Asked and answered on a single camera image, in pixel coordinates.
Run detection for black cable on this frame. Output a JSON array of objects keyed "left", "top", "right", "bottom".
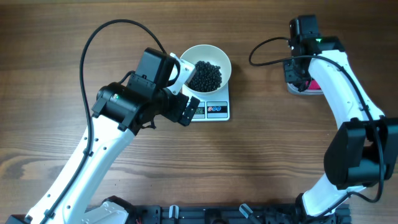
[
  {"left": 40, "top": 19, "right": 169, "bottom": 224},
  {"left": 248, "top": 36, "right": 386, "bottom": 218}
]

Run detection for black beans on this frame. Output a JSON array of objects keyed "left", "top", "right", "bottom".
[{"left": 188, "top": 61, "right": 222, "bottom": 93}]

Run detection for white digital kitchen scale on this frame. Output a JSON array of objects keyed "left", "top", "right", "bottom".
[{"left": 182, "top": 83, "right": 230, "bottom": 122}]

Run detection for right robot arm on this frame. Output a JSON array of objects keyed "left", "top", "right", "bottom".
[{"left": 284, "top": 15, "right": 397, "bottom": 222}]

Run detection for clear plastic bean container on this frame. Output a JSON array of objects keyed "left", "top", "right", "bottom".
[{"left": 287, "top": 83, "right": 323, "bottom": 95}]

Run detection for pink measuring scoop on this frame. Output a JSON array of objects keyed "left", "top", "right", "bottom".
[{"left": 307, "top": 80, "right": 321, "bottom": 91}]

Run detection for left black cable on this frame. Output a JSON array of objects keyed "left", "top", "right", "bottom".
[{"left": 40, "top": 19, "right": 169, "bottom": 224}]

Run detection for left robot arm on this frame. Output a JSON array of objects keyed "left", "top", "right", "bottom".
[{"left": 7, "top": 48, "right": 199, "bottom": 223}]

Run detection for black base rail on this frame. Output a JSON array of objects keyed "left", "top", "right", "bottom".
[{"left": 93, "top": 195, "right": 352, "bottom": 224}]

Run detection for white bowl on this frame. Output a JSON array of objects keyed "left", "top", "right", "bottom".
[{"left": 180, "top": 44, "right": 232, "bottom": 95}]

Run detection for right black cable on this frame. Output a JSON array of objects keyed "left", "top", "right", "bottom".
[{"left": 248, "top": 36, "right": 386, "bottom": 218}]

